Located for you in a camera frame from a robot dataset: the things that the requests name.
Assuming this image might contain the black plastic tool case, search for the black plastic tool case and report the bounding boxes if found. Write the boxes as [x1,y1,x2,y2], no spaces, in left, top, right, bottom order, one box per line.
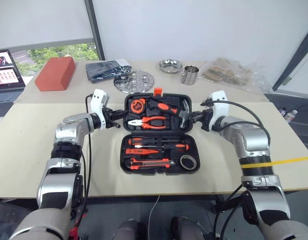
[119,87,201,176]

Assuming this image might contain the orange handled pliers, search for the orange handled pliers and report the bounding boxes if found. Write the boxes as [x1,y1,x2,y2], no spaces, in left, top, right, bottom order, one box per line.
[127,115,167,131]

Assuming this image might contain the perforated steel steamer plate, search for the perforated steel steamer plate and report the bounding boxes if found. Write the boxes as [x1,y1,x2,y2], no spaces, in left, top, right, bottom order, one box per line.
[113,69,155,94]

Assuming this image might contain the red rectangular block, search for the red rectangular block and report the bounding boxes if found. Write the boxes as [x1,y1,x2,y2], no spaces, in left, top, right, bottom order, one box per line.
[34,56,77,93]

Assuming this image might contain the black table frame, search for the black table frame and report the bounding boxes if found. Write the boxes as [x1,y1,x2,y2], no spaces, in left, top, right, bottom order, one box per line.
[0,191,308,219]

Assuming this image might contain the thin white cable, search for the thin white cable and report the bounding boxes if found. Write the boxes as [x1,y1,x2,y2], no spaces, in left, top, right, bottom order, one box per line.
[147,194,161,240]

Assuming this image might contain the open laptop computer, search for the open laptop computer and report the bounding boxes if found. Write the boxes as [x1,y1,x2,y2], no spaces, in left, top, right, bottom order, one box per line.
[0,49,27,119]

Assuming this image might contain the shallow steel bowl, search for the shallow steel bowl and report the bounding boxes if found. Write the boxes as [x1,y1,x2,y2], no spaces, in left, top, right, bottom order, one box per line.
[158,58,183,74]

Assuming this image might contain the clear bag of brown items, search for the clear bag of brown items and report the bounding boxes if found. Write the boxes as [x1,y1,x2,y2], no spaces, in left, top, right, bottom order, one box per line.
[199,57,272,94]

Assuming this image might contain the yellow tape strip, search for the yellow tape strip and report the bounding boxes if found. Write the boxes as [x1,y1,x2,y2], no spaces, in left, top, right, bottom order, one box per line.
[239,156,308,170]

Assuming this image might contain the thin shaft orange black screwdriver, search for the thin shaft orange black screwdriver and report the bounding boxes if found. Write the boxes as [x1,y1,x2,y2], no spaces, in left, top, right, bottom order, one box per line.
[128,136,171,146]

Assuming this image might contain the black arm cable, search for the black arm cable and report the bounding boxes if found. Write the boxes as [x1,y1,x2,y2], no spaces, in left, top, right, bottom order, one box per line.
[70,93,95,233]
[212,99,271,240]

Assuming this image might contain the red voltage tester pen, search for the red voltage tester pen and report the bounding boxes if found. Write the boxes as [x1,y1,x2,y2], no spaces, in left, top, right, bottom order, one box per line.
[125,147,160,155]

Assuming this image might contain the claw hammer orange black handle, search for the claw hammer orange black handle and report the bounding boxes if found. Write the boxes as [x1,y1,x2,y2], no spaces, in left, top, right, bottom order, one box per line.
[147,97,192,129]

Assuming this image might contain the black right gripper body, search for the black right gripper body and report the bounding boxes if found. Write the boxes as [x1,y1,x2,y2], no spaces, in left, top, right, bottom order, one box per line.
[200,109,215,133]

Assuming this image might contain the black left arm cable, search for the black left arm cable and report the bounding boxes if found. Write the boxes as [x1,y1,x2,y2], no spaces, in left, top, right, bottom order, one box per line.
[70,93,95,233]

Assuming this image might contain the steel mug with handle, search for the steel mug with handle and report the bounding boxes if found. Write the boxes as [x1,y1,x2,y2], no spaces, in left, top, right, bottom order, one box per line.
[180,65,200,86]

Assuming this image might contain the thick shaft orange black screwdriver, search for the thick shaft orange black screwdriver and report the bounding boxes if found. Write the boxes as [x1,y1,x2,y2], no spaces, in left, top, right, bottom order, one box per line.
[134,142,191,152]

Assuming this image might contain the black window frame post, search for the black window frame post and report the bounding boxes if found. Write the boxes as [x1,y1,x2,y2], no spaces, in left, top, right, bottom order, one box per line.
[84,0,106,61]

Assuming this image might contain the dark cloth in plastic bag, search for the dark cloth in plastic bag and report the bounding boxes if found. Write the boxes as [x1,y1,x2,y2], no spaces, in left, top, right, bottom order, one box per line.
[85,58,132,84]

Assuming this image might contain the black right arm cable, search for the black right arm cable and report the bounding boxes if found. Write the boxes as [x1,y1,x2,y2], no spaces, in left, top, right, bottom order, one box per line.
[212,99,271,240]

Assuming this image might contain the grey tape roll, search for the grey tape roll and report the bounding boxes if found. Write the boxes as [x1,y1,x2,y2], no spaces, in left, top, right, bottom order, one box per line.
[179,154,198,170]

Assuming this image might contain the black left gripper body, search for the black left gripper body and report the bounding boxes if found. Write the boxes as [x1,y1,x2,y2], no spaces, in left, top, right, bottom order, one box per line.
[103,106,115,130]

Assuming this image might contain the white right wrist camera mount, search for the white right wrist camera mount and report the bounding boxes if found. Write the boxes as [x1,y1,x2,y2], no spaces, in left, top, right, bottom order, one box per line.
[208,90,230,131]

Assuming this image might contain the clear plastic bottle white cap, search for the clear plastic bottle white cap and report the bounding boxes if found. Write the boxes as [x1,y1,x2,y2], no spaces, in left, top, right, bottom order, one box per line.
[285,109,299,124]

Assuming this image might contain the dark rounded shape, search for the dark rounded shape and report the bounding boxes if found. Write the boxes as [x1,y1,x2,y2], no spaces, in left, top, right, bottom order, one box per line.
[113,218,140,240]
[170,216,205,240]

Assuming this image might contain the orange black tape measure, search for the orange black tape measure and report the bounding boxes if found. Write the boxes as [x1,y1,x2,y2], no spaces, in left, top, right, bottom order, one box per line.
[130,98,147,114]

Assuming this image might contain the black slanted frame bar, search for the black slanted frame bar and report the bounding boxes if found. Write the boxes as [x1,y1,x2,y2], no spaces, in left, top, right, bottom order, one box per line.
[272,31,308,93]

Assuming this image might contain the orange black utility knife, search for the orange black utility knife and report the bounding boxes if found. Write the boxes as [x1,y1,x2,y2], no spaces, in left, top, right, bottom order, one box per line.
[129,157,175,171]

